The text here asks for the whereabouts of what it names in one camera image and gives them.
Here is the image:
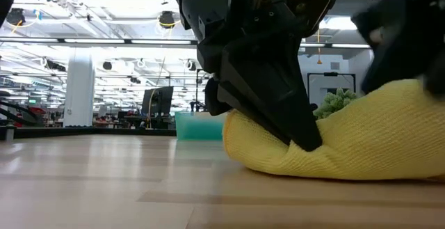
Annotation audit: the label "black ceiling camera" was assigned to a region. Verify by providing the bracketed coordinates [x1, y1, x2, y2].
[6, 8, 26, 26]
[159, 10, 176, 29]

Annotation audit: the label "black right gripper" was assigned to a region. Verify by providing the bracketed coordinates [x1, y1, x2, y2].
[350, 0, 445, 96]

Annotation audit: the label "black metal table frame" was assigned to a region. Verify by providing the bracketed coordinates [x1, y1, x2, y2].
[0, 126, 177, 140]

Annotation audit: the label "yellow microfiber towel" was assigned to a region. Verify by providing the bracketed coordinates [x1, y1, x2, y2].
[222, 79, 445, 181]

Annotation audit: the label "green potted plant white pot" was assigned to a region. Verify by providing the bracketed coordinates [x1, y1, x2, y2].
[314, 88, 361, 120]

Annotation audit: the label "white pillar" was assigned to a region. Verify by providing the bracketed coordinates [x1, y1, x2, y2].
[63, 47, 96, 128]

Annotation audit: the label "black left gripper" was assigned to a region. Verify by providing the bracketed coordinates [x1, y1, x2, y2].
[142, 0, 323, 152]

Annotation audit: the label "teal translucent plastic basket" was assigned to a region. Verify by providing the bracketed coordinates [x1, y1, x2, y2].
[175, 111, 227, 141]

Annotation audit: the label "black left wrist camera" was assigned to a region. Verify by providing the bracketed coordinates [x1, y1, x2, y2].
[277, 0, 337, 38]

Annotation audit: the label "black computer monitor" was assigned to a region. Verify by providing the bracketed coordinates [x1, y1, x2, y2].
[140, 86, 175, 119]

